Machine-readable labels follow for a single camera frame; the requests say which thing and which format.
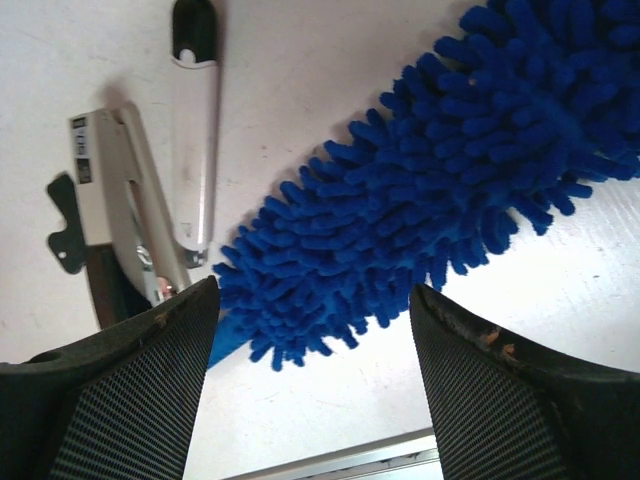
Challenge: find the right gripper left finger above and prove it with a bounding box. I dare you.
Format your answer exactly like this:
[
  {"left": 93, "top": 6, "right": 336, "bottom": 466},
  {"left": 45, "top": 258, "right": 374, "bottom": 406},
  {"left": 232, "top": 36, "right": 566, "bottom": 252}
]
[{"left": 1, "top": 277, "right": 220, "bottom": 479}]

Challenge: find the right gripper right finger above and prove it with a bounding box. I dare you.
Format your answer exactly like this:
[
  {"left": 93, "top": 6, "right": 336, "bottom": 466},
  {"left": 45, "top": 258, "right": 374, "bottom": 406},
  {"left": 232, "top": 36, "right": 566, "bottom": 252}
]
[{"left": 410, "top": 285, "right": 639, "bottom": 479}]

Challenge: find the blue microfiber duster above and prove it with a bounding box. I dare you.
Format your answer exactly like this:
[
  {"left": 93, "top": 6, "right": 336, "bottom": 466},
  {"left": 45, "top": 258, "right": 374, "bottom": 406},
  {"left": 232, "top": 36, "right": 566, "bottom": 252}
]
[{"left": 209, "top": 1, "right": 639, "bottom": 370}]

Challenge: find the beige black stapler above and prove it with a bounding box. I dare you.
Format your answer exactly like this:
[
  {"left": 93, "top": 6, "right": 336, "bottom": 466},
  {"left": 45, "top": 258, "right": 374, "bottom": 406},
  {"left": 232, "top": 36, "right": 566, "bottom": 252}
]
[{"left": 69, "top": 102, "right": 191, "bottom": 329}]

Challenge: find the black T-shaped plastic piece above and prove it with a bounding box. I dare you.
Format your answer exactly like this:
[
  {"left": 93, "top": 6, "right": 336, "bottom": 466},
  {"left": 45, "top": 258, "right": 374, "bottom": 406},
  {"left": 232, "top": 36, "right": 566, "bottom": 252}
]
[{"left": 46, "top": 172, "right": 87, "bottom": 275}]

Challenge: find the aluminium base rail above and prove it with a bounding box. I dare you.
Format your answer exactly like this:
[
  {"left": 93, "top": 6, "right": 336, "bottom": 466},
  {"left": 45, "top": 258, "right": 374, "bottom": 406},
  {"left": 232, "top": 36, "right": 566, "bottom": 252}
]
[{"left": 240, "top": 428, "right": 444, "bottom": 480}]

